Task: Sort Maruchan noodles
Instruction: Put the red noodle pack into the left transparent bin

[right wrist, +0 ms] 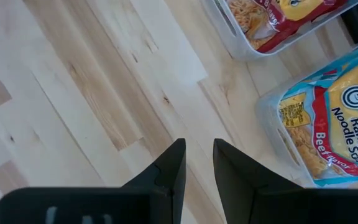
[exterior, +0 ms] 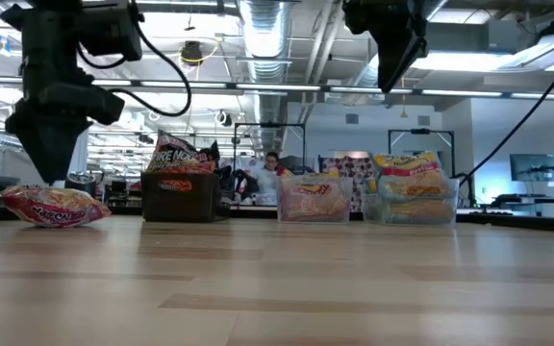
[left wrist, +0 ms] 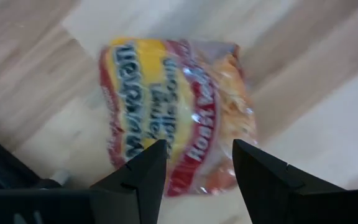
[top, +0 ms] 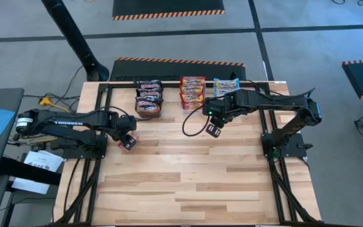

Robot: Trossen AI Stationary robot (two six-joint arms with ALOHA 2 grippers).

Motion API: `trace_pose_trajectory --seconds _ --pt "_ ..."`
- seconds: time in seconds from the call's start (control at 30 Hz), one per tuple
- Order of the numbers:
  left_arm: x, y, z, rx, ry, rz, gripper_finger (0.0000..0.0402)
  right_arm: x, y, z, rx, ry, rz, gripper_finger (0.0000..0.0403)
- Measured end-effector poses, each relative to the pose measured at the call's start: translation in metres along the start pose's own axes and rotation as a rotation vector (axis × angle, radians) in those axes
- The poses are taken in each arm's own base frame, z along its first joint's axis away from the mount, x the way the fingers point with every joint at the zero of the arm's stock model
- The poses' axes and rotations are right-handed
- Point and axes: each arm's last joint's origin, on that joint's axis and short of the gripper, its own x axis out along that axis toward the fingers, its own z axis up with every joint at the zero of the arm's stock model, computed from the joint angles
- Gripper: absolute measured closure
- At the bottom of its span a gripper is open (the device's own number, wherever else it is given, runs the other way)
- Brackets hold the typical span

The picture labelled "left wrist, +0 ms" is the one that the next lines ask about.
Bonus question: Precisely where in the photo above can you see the red Maruchan roast beef packet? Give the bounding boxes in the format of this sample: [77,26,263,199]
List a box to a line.
[98,37,258,197]

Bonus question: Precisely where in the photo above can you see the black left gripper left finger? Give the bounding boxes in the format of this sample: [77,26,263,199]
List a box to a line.
[90,139,167,224]

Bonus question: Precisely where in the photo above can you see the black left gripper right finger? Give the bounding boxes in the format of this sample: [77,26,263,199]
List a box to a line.
[232,139,344,224]

